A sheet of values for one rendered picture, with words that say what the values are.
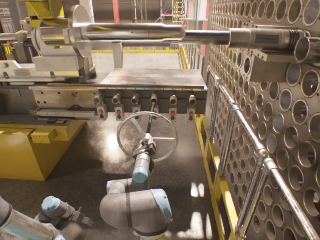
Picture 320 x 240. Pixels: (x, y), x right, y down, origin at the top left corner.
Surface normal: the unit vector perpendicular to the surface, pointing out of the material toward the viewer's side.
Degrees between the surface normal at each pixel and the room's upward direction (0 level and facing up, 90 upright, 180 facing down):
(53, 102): 90
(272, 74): 90
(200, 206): 0
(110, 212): 50
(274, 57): 90
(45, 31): 90
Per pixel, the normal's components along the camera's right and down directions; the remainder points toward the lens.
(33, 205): 0.00, -0.87
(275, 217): -0.02, -0.62
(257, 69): -0.05, 0.49
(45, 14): -0.04, 0.95
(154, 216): 0.21, -0.01
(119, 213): -0.11, -0.23
